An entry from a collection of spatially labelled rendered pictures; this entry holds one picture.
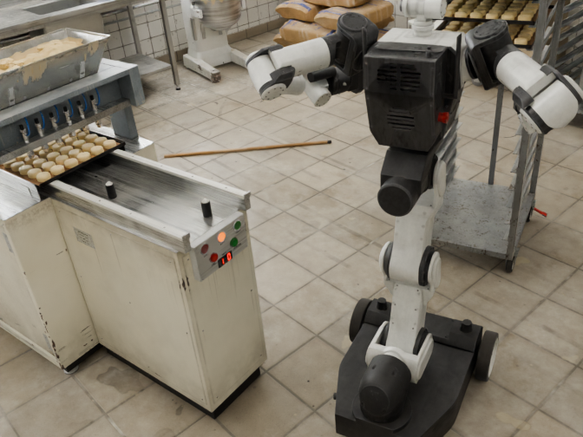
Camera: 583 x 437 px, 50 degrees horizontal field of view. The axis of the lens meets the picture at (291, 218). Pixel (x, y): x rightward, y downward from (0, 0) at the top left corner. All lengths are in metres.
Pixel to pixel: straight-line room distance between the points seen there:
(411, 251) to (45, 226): 1.36
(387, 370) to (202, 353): 0.65
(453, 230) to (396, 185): 1.42
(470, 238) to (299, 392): 1.18
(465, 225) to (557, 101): 1.77
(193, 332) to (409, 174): 0.91
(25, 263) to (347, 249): 1.64
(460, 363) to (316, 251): 1.16
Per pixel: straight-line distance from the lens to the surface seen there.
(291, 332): 2.86
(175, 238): 1.96
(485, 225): 3.30
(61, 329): 2.75
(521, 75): 1.63
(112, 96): 2.67
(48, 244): 2.56
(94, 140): 2.69
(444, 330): 2.59
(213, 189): 2.19
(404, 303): 2.27
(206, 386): 2.38
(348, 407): 2.33
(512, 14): 2.71
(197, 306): 2.15
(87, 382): 2.88
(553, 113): 1.59
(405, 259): 2.13
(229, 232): 2.09
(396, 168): 1.89
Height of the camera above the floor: 1.95
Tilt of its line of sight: 33 degrees down
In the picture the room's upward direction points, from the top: 5 degrees counter-clockwise
